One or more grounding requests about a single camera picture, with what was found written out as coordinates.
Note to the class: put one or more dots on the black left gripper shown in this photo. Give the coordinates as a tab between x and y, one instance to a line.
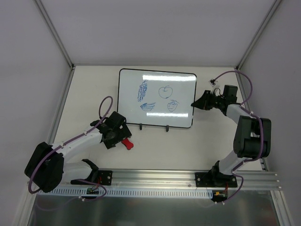
122	137

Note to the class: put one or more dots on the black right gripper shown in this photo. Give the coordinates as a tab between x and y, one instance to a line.
206	100

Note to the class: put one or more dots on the red whiteboard eraser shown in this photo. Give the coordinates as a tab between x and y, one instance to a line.
127	143

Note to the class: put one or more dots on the white whiteboard black frame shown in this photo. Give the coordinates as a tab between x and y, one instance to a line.
156	98

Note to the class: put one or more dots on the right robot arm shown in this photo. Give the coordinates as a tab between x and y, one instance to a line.
252	139

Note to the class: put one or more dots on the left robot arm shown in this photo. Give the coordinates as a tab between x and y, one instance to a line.
49	164

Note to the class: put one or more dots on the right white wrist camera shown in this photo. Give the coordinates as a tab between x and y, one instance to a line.
214	83

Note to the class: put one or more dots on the aluminium side rail right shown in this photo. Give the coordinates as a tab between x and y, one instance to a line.
258	102

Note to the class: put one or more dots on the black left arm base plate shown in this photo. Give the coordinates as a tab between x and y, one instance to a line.
104	177

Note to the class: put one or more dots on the white slotted cable duct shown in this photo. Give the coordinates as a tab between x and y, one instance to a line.
131	192

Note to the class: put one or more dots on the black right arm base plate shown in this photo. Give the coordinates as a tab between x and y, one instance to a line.
209	179

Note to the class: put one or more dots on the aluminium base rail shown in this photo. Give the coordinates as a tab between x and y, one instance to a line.
182	179

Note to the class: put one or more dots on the aluminium corner post right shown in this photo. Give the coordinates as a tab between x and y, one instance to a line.
266	20

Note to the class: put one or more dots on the aluminium corner post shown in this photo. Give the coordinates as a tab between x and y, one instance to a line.
42	10
266	20

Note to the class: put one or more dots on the aluminium corner post left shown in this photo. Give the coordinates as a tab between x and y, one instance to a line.
42	10

